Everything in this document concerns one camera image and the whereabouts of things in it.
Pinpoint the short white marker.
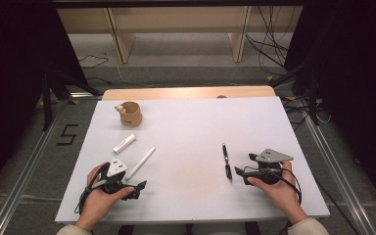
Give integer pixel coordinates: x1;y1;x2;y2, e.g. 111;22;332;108
113;133;137;155

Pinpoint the white table cover sheet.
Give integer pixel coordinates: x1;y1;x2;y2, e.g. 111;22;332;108
54;96;331;224

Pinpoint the beige wooden desk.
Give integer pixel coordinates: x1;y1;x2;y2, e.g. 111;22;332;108
57;6;305;65

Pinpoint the black tripod stand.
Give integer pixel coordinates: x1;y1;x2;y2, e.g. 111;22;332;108
40;70;102;131

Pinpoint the person's left hand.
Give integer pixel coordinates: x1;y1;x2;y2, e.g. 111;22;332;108
75;162;135;231

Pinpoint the long white pen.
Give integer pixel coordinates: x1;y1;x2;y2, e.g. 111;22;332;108
124;146;157;181

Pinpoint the hand-held gripper cable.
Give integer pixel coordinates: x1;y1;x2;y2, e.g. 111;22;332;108
73;162;111;214
244;165;304;205

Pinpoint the person's right hand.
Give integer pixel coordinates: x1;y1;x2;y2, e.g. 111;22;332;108
247;162;308;225

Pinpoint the left hand-held gripper cable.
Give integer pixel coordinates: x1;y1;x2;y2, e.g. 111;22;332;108
73;162;111;214

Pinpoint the thin black floor cable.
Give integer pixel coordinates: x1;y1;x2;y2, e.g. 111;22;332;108
77;54;110;69

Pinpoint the right hand-held gripper cable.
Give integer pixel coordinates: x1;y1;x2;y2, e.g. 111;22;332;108
244;165;304;205

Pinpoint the tan wooden pen cup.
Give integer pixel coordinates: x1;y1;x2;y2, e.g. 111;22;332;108
114;101;143;127

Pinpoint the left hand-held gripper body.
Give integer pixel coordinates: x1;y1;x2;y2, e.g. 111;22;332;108
91;158;137;194

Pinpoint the black pen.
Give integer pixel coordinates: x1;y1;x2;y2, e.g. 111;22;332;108
221;142;233;180

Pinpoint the aluminium floor rail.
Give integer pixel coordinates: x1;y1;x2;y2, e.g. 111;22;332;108
302;116;376;235
0;101;67;235

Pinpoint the black curtain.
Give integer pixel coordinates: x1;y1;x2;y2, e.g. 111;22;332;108
0;0;89;204
283;0;376;216

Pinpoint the bundle of black floor cables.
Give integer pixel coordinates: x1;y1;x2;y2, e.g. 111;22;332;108
245;6;303;76

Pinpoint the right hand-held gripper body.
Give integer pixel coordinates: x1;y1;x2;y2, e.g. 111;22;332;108
251;148;294;185

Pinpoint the black metal stand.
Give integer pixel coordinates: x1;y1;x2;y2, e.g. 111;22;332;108
268;58;321;126

